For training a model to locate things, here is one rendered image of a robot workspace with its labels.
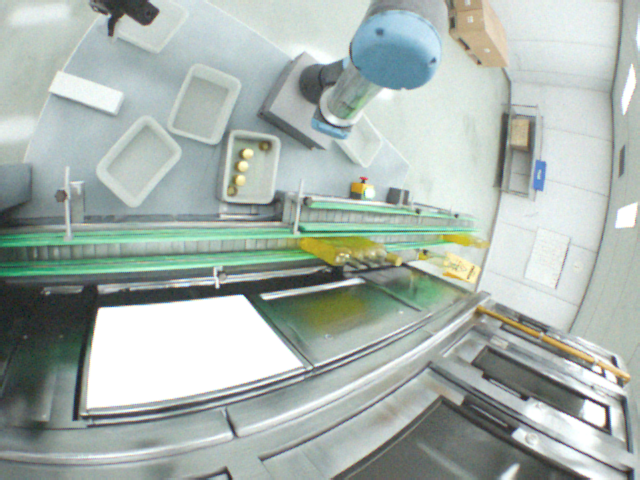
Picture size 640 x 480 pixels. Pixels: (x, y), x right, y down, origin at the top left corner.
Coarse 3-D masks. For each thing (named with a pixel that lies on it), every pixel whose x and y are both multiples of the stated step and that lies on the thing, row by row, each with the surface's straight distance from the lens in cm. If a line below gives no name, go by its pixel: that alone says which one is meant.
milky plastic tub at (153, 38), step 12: (156, 0) 96; (168, 0) 93; (168, 12) 97; (180, 12) 94; (132, 24) 98; (156, 24) 97; (168, 24) 97; (180, 24) 89; (120, 36) 94; (132, 36) 87; (144, 36) 95; (156, 36) 95; (168, 36) 87; (144, 48) 92; (156, 48) 85
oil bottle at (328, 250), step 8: (304, 240) 88; (312, 240) 84; (320, 240) 82; (328, 240) 83; (304, 248) 88; (312, 248) 85; (320, 248) 81; (328, 248) 78; (336, 248) 76; (344, 248) 77; (320, 256) 81; (328, 256) 78; (336, 256) 76; (344, 256) 75; (336, 264) 76; (344, 264) 77
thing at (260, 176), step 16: (240, 144) 88; (256, 144) 90; (240, 160) 88; (256, 160) 90; (272, 160) 87; (224, 176) 80; (256, 176) 91; (272, 176) 86; (224, 192) 80; (240, 192) 89; (256, 192) 91; (272, 192) 86
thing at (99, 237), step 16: (0, 240) 82; (16, 240) 79; (32, 240) 75; (48, 240) 73; (80, 240) 69; (96, 240) 68; (112, 240) 67; (128, 240) 67; (144, 240) 67; (160, 240) 67; (176, 240) 67; (192, 240) 68
